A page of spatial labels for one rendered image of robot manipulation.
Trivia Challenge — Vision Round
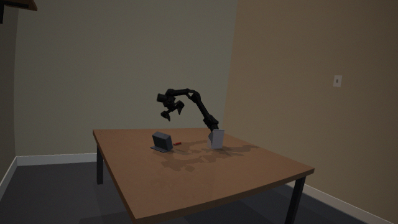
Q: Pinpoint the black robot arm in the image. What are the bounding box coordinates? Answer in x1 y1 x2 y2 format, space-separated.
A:
157 88 219 132

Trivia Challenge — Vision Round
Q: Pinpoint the dark grey sloped panel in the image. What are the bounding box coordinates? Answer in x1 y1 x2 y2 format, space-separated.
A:
150 132 173 153

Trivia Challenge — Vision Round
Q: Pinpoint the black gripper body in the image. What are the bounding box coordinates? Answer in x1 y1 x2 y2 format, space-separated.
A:
160 100 184 118

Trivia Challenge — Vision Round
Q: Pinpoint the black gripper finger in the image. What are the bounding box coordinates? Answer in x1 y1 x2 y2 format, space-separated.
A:
176 104 183 115
162 113 170 121

